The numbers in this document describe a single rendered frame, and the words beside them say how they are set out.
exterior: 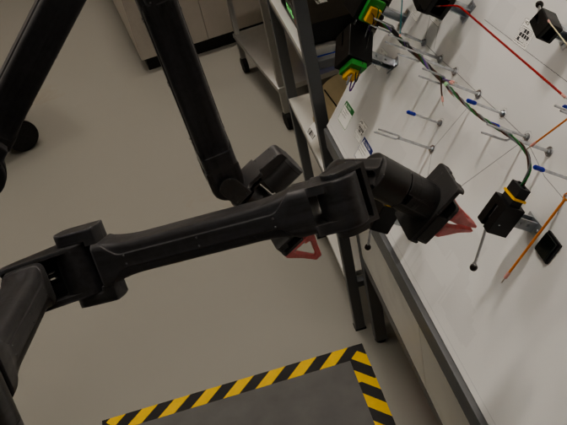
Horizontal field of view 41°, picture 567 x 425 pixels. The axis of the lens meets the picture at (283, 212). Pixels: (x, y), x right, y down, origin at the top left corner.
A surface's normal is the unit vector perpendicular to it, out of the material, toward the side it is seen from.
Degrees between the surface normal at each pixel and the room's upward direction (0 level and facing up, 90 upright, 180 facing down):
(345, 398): 0
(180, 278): 0
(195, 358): 0
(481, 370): 54
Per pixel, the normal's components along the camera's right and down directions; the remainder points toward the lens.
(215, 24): 0.33, 0.52
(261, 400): -0.19, -0.78
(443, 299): -0.89, -0.24
